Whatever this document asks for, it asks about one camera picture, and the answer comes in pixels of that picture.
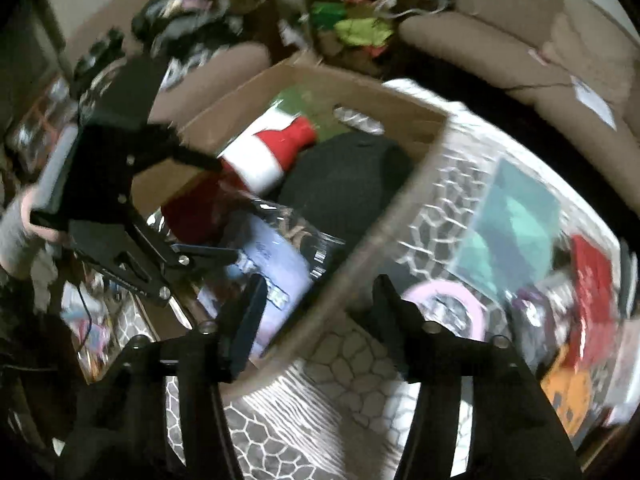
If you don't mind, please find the brown armchair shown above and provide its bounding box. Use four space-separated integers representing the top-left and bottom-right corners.
40 0 273 126

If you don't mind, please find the teal packaged cloth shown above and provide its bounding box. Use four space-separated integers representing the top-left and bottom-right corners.
447 157 563 296

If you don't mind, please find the green yellow clothes pile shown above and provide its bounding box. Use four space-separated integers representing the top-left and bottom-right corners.
310 2 396 48

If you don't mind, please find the brown sofa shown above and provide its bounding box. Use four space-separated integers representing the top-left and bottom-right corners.
397 0 640 146

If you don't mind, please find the round tin with pink lid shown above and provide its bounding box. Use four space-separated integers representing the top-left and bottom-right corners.
400 280 488 346

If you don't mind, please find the pile of clothes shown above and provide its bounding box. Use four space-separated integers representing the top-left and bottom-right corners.
132 0 246 56

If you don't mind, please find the red packaged cloth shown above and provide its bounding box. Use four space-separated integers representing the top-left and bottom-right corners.
567 235 621 371

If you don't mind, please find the person's left hand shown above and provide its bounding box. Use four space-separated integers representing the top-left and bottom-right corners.
22 187 71 248

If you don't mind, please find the purple holographic bag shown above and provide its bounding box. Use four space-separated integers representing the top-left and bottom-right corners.
197 200 346 361

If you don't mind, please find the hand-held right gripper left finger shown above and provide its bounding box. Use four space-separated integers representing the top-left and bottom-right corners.
55 274 271 480

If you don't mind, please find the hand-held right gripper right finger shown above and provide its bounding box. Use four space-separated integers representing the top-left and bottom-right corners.
372 274 583 480

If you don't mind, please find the dark plastic packet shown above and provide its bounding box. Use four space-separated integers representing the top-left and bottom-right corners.
510 270 576 376

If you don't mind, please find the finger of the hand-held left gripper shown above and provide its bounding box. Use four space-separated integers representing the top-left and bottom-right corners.
70 220 241 308
127 127 226 181

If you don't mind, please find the red and white bottle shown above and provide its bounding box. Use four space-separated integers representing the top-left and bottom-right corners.
162 116 318 246

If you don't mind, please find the person's left forearm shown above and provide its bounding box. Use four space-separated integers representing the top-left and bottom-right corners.
0 200 48 281

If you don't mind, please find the orange packaged cloth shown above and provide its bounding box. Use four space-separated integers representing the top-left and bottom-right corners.
540 345 608 436

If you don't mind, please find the black embroidered cap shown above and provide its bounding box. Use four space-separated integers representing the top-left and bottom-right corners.
277 132 416 251

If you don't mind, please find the white paper sheet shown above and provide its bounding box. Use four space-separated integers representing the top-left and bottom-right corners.
570 75 618 128

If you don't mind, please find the brown cardboard box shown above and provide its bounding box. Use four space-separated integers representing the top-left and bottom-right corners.
132 55 451 398

